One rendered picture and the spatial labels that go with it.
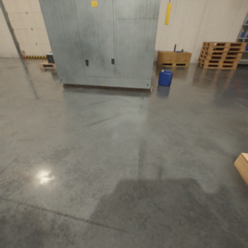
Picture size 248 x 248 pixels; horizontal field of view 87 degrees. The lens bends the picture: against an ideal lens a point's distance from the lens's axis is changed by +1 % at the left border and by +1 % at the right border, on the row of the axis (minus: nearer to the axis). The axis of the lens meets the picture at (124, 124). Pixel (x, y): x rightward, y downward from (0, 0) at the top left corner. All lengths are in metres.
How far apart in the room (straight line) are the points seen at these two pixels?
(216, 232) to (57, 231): 0.98
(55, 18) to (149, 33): 1.71
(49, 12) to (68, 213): 3.08
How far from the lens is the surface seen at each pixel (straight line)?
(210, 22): 7.52
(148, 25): 2.75
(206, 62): 6.52
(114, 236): 1.04
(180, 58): 6.19
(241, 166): 1.58
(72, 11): 3.08
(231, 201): 1.37
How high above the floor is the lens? 1.00
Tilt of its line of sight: 34 degrees down
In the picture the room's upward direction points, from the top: straight up
